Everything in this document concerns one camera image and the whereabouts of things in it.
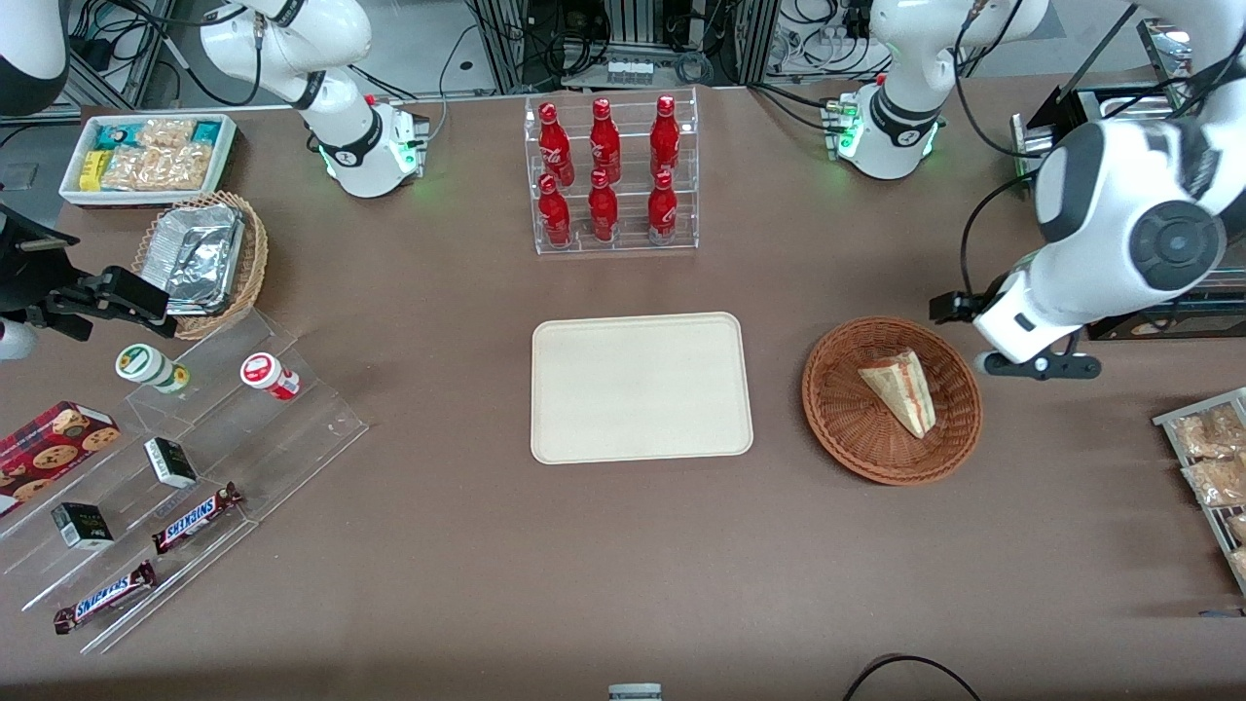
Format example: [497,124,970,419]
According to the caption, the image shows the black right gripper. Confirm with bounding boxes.
[27,265,179,342]

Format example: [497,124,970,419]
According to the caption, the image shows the triangle sandwich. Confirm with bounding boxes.
[858,349,937,440]

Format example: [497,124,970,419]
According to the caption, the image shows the light wicker basket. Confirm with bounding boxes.
[131,191,270,341]

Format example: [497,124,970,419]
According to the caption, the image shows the brown wicker basket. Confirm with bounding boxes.
[802,316,983,487]

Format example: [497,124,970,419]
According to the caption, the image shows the cream plastic tray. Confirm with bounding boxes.
[531,312,755,466]

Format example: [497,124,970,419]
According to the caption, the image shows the green lid white bottle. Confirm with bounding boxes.
[115,344,192,395]

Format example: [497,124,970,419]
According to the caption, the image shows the stacked foil containers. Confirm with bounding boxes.
[151,203,245,316]

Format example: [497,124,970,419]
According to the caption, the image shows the white snack bin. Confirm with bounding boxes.
[58,113,238,209]

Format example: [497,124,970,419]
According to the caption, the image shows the clear bag of crackers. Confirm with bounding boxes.
[101,119,217,193]

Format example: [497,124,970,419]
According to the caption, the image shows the red lid white bottle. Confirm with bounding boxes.
[240,352,302,402]

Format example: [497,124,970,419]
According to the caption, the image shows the red cookie box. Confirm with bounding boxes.
[0,400,123,518]

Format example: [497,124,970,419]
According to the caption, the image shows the small black box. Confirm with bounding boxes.
[143,437,200,490]
[51,501,116,551]

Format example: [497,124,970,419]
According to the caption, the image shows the clear bag of snacks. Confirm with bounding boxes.
[1172,403,1246,460]
[1182,455,1246,508]

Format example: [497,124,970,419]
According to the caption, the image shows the clear acrylic stepped stand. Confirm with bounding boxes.
[0,310,370,656]

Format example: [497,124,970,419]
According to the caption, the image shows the Snickers bar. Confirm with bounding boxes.
[53,560,158,636]
[151,482,245,556]

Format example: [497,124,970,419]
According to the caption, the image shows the black hot food warmer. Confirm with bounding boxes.
[1009,18,1246,342]

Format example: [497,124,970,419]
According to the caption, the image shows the steel warmer pan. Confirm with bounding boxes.
[1095,86,1189,126]

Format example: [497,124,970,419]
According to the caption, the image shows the red cola bottle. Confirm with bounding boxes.
[589,97,623,184]
[537,173,573,249]
[537,102,576,186]
[646,170,679,247]
[649,94,681,178]
[587,168,620,243]

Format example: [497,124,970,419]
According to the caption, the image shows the clear acrylic bottle rack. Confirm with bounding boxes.
[524,88,700,257]

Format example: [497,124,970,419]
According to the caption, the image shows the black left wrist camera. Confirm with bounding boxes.
[929,289,987,325]

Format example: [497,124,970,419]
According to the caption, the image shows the metal wire rack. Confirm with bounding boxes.
[1153,387,1246,596]

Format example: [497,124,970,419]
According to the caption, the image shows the black cable loop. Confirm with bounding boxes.
[841,653,985,701]

